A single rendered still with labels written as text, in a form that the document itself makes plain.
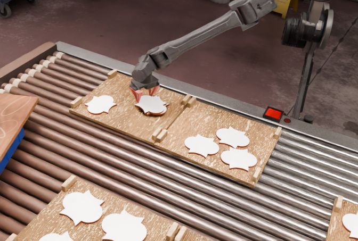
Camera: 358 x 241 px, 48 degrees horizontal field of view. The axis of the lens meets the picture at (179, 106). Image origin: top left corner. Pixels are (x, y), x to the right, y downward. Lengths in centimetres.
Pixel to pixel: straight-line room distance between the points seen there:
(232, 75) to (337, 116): 99
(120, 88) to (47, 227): 78
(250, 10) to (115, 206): 82
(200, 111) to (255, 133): 26
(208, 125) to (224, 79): 209
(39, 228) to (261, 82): 282
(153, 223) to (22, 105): 68
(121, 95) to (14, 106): 46
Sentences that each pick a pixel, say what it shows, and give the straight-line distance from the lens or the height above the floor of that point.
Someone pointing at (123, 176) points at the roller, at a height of 92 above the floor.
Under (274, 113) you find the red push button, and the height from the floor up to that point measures 93.
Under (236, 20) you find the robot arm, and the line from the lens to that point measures 151.
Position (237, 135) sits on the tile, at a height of 95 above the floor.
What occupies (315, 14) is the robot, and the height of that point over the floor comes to 122.
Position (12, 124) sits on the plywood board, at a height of 104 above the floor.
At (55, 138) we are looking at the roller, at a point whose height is 91.
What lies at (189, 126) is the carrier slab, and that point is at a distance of 166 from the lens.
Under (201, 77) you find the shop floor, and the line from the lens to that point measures 372.
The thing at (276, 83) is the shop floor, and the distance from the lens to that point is 383.
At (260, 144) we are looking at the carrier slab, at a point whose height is 94.
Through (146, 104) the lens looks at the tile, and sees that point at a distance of 171.
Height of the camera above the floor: 199
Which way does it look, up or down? 37 degrees down
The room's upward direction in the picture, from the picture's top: 5 degrees clockwise
